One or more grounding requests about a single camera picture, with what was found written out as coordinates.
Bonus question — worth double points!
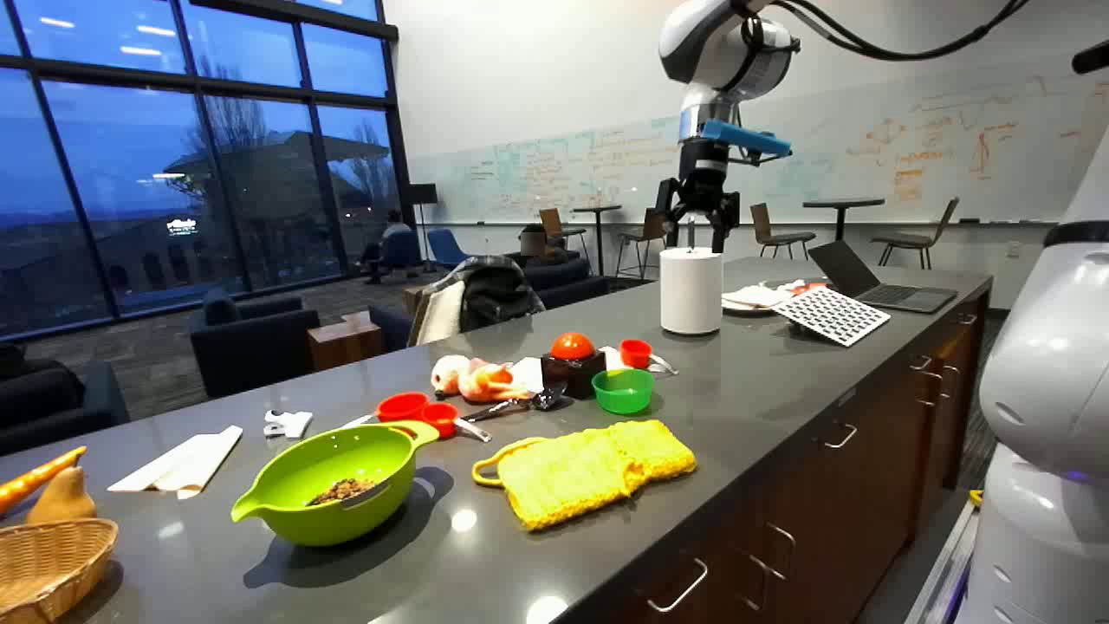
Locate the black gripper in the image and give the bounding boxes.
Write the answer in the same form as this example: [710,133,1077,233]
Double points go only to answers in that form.
[656,140,742,254]

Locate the yellow knitted cloth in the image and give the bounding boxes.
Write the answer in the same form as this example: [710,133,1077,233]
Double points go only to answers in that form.
[472,419,697,532]

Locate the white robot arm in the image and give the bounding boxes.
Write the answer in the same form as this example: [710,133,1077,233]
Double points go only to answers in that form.
[659,0,1109,624]

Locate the white paper towel roll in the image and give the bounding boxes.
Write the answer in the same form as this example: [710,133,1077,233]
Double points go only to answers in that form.
[659,245,719,336]

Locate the red measuring cup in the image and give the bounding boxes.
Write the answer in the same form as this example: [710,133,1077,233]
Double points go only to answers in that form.
[619,336,672,376]

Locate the white keyboard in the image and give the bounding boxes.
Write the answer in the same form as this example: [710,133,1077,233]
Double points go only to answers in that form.
[778,287,886,348]

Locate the grey laptop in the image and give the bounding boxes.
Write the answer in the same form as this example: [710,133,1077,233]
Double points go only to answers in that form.
[806,239,954,317]

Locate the orange tomato toy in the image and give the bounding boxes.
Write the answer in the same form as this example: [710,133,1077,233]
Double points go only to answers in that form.
[552,332,595,361]

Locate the small green bowl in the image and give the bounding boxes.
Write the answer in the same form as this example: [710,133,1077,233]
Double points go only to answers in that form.
[592,366,656,416]

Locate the black box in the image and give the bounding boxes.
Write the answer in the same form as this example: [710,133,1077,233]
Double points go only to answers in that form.
[539,355,605,400]

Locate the plush toy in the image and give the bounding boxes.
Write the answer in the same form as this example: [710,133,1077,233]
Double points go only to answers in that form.
[428,355,539,407]

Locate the red measuring spoons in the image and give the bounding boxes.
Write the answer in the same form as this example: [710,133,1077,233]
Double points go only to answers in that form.
[373,393,485,441]

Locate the lime green colander bowl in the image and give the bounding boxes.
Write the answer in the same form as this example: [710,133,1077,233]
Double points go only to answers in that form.
[227,419,435,547]

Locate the crumpled white wrapper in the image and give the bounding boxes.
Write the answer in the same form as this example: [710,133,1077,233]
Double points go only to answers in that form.
[263,410,310,441]

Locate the folded white paper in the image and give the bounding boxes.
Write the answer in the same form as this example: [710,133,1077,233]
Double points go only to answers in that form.
[111,425,242,500]

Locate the wicker basket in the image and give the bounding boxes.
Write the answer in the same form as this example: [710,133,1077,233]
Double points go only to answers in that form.
[0,518,116,624]

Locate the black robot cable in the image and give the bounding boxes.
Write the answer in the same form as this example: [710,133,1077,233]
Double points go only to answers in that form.
[738,0,1031,66]

